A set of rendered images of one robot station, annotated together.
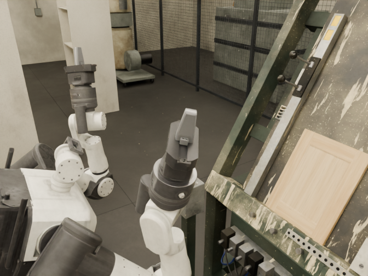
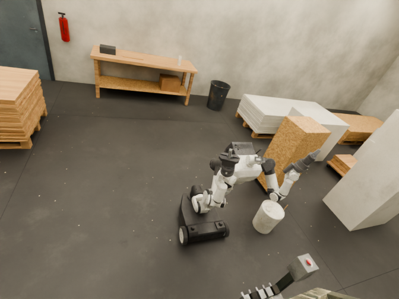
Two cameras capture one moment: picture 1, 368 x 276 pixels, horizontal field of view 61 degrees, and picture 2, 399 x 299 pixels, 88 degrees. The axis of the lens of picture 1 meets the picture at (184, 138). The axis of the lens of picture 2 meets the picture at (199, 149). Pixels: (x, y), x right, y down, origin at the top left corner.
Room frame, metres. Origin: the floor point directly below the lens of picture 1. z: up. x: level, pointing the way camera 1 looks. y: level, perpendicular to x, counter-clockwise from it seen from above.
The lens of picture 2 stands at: (0.41, -1.02, 2.31)
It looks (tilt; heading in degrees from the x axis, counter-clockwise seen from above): 36 degrees down; 95
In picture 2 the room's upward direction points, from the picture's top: 17 degrees clockwise
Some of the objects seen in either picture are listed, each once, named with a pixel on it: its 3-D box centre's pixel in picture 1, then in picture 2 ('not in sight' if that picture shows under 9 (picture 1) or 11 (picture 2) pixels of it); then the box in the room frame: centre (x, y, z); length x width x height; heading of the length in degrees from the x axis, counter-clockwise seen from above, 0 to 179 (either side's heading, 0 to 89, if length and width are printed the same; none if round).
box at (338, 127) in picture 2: not in sight; (308, 134); (2.21, 3.32, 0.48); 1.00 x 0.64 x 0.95; 32
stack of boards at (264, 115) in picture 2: not in sight; (287, 118); (1.94, 4.33, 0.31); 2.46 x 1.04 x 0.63; 32
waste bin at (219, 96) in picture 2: not in sight; (217, 96); (0.02, 4.19, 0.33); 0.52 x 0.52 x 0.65
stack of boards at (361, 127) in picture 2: not in sight; (358, 129); (4.34, 5.58, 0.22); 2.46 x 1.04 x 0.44; 32
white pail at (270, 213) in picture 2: not in sight; (269, 215); (1.39, 0.95, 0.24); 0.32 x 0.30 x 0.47; 32
